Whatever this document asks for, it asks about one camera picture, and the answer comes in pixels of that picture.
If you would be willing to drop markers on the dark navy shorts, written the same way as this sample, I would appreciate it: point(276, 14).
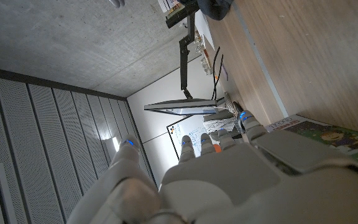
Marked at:
point(214, 9)

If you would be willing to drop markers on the black computer monitor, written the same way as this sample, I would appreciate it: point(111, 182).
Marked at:
point(183, 104)

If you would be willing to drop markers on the white paper sheet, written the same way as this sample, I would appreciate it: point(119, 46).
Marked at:
point(204, 29)

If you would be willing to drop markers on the small orange object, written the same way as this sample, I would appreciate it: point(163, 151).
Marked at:
point(217, 148)

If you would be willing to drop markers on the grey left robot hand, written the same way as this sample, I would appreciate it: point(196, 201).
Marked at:
point(244, 186)

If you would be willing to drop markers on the whiteboard with black frame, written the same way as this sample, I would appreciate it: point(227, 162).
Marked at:
point(176, 137)

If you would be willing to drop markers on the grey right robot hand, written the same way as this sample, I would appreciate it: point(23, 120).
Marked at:
point(117, 3)

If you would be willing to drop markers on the white ceiling light strip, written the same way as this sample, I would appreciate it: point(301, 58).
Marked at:
point(115, 144)

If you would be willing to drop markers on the colourful printed box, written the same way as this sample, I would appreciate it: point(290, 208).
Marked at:
point(166, 4)

